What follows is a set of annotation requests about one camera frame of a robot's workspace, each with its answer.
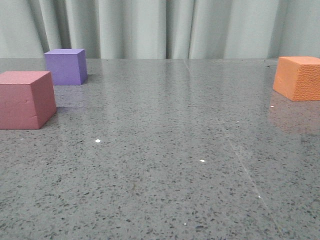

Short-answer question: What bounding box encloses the pink foam cube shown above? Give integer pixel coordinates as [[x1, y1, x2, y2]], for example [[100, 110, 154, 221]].
[[0, 71, 57, 130]]

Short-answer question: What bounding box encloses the purple foam cube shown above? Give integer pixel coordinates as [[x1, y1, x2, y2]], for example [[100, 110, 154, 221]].
[[44, 48, 88, 86]]

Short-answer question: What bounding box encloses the orange foam cube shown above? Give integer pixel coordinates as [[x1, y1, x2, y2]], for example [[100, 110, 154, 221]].
[[273, 56, 320, 101]]

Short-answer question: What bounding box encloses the pale green curtain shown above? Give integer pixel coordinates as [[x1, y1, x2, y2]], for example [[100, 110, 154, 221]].
[[0, 0, 320, 59]]

